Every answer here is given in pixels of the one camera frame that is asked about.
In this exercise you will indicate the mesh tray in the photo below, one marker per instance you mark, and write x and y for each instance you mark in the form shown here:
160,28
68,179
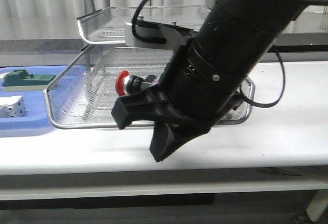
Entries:
83,95
107,26

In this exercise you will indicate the white table leg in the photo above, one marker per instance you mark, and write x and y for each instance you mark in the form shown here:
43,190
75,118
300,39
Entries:
317,206

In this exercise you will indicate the blue plastic tray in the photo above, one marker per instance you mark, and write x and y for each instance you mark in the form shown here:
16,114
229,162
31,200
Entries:
35,121

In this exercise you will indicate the grey metal rack frame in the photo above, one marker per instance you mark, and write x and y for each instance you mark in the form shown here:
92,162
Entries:
88,1

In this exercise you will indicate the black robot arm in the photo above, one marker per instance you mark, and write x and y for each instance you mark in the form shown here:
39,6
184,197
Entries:
249,27

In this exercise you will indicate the grey stone counter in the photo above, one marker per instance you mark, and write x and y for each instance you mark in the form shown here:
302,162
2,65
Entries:
39,41

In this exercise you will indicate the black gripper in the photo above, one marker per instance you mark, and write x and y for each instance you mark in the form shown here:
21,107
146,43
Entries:
192,94

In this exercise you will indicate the white circuit breaker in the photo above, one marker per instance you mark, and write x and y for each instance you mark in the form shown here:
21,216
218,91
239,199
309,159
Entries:
13,106

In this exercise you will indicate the red emergency stop button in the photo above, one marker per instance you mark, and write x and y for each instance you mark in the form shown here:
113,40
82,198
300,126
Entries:
127,84

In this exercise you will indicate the green terminal block module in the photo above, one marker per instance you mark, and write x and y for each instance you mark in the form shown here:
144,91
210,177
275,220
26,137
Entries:
21,80

